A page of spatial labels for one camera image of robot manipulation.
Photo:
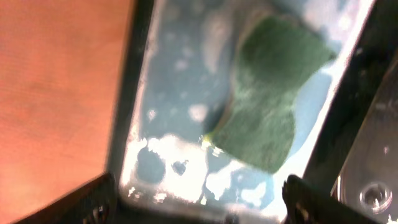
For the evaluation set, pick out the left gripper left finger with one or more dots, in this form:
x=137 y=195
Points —
x=94 y=202

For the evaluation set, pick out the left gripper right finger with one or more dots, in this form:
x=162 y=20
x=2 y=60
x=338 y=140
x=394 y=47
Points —
x=306 y=205

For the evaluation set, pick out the green yellow sponge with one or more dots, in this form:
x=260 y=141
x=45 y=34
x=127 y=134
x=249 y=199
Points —
x=273 y=63

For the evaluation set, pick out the round black tray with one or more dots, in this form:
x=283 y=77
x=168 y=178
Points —
x=367 y=182

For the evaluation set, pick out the rectangular tray with soapy water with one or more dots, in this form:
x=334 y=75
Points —
x=177 y=84

